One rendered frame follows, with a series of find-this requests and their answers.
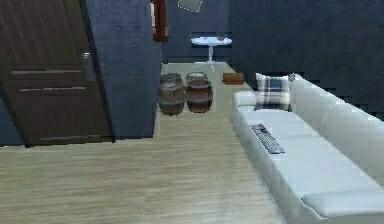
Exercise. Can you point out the plaid blue white cushion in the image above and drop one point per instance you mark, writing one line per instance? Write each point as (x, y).
(273, 89)

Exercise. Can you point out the red brown wooden barrel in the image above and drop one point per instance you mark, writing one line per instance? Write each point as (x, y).
(199, 93)

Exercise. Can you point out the grey brown wooden barrel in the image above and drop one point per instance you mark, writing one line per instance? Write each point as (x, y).
(171, 94)

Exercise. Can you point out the small brown wooden box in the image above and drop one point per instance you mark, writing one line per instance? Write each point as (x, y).
(233, 78)

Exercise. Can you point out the black keyboard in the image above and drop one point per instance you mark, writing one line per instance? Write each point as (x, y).
(266, 138)

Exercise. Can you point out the small dark bowl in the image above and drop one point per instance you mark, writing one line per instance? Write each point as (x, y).
(220, 38)

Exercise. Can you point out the grey green framed picture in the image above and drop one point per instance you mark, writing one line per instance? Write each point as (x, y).
(190, 4)

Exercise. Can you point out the white sofa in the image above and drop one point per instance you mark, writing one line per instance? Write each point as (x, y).
(310, 146)

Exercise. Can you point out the dark brown room door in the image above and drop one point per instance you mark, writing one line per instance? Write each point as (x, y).
(50, 76)

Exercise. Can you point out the white round pedestal table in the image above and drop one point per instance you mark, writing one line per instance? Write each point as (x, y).
(211, 43)

